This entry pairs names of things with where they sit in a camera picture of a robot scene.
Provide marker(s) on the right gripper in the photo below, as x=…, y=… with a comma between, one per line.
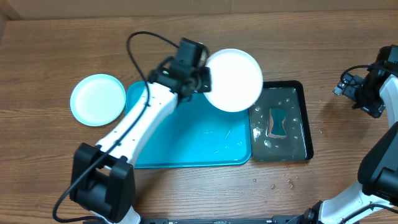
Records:
x=375, y=110

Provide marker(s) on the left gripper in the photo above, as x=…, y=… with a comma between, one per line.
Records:
x=206, y=86

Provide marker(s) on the white plate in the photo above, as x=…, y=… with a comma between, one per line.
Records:
x=236, y=80

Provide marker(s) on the green orange sponge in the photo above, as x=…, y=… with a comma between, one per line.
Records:
x=277, y=118

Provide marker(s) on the light blue plate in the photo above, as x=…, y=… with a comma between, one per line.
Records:
x=98, y=100

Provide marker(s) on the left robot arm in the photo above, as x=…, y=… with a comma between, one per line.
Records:
x=103, y=175

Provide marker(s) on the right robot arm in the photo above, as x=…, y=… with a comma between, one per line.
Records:
x=376, y=186

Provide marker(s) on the teal plastic tray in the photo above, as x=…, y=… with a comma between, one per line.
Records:
x=197, y=134

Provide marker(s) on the black water tray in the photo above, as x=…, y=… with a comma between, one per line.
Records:
x=297, y=145

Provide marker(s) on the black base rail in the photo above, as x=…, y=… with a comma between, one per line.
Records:
x=279, y=219

